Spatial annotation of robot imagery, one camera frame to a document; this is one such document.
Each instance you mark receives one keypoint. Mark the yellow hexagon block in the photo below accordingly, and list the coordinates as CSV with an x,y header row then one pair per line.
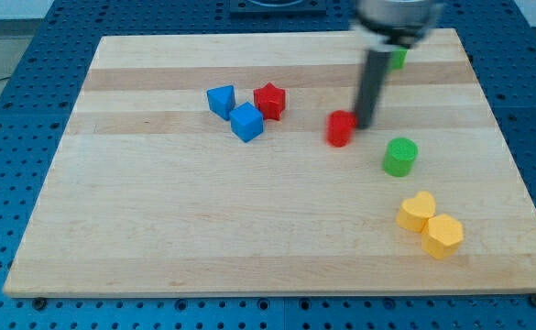
x,y
442,236

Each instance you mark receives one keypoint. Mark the green cylinder block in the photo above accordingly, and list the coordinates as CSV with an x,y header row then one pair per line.
x,y
400,156

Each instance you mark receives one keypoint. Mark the blue cube block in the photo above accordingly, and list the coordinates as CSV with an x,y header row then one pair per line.
x,y
246,122

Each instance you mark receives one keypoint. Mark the red cylinder block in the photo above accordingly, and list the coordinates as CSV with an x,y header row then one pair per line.
x,y
340,126

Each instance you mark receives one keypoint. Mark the red star block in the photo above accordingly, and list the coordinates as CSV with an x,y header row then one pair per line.
x,y
270,101

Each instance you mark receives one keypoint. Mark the yellow heart block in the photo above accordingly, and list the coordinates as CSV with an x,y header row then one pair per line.
x,y
414,212

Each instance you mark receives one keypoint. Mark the blue triangle block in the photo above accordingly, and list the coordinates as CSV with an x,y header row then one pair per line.
x,y
221,100

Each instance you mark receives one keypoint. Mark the wooden board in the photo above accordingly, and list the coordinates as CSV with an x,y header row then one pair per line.
x,y
151,194

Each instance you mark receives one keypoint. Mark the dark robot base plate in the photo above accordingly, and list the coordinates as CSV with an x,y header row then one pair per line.
x,y
237,7

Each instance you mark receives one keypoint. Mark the green block behind rod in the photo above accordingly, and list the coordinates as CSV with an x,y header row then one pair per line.
x,y
397,59

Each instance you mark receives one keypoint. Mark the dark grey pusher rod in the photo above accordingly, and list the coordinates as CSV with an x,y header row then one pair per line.
x,y
372,77

